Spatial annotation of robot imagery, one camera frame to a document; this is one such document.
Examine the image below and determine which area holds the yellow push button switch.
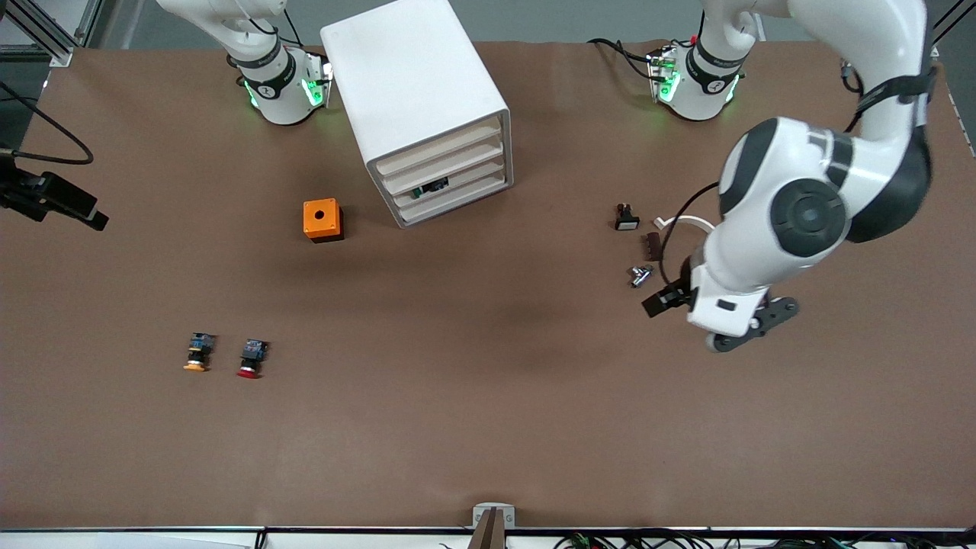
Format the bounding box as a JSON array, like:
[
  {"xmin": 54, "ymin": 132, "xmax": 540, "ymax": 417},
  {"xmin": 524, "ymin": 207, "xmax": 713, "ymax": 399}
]
[{"xmin": 182, "ymin": 332, "xmax": 219, "ymax": 374}]

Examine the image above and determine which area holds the white drawer cabinet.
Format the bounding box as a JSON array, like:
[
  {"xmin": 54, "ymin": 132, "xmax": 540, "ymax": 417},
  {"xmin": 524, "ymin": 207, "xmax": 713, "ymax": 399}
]
[{"xmin": 319, "ymin": 0, "xmax": 515, "ymax": 230}]

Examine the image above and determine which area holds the white curved plastic bracket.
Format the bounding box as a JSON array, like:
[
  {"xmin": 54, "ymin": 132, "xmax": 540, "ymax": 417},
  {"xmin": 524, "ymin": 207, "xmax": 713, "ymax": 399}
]
[{"xmin": 653, "ymin": 215, "xmax": 718, "ymax": 234}]

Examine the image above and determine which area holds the white plastic drawer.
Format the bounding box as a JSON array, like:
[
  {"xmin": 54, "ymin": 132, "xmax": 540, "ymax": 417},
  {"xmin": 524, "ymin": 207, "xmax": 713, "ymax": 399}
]
[
  {"xmin": 371, "ymin": 114, "xmax": 505, "ymax": 178},
  {"xmin": 397, "ymin": 174, "xmax": 511, "ymax": 227},
  {"xmin": 380, "ymin": 136, "xmax": 506, "ymax": 194},
  {"xmin": 389, "ymin": 155, "xmax": 509, "ymax": 211}
]

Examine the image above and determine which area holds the black base cable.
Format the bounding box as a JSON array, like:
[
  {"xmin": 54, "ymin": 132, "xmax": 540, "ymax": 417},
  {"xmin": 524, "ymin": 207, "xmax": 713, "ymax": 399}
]
[
  {"xmin": 248, "ymin": 6, "xmax": 307, "ymax": 48},
  {"xmin": 586, "ymin": 37, "xmax": 658, "ymax": 82}
]

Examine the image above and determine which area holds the aluminium frame profile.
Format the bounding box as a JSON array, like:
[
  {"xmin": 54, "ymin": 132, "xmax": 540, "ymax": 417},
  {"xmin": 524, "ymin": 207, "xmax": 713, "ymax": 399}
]
[{"xmin": 0, "ymin": 0, "xmax": 105, "ymax": 69}]

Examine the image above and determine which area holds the orange button enclosure box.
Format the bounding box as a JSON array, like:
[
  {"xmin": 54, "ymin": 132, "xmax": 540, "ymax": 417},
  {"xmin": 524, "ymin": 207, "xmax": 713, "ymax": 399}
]
[{"xmin": 302, "ymin": 197, "xmax": 345, "ymax": 244}]

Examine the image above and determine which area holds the grey metal mount bracket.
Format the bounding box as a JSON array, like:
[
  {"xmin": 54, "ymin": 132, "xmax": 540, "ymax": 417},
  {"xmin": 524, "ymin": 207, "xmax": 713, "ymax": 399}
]
[{"xmin": 472, "ymin": 502, "xmax": 517, "ymax": 529}]

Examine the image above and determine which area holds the red push button switch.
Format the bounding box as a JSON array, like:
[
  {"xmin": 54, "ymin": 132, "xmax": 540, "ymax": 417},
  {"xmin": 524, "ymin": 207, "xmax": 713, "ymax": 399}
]
[{"xmin": 235, "ymin": 339, "xmax": 270, "ymax": 380}]

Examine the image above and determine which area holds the brown table cover mat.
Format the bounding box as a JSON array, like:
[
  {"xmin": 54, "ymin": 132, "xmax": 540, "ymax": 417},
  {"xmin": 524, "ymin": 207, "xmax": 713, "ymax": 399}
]
[{"xmin": 0, "ymin": 38, "xmax": 976, "ymax": 531}]

